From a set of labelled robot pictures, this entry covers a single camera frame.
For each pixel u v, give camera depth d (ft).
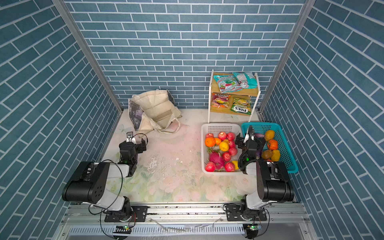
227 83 2.78
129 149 2.32
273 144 3.07
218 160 2.77
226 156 2.92
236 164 2.81
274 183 1.47
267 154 2.89
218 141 3.15
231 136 3.23
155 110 3.65
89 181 1.49
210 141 3.03
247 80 2.87
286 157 2.84
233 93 2.72
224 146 3.06
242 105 3.25
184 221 2.39
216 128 3.31
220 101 3.32
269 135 3.25
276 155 2.99
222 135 3.24
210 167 2.59
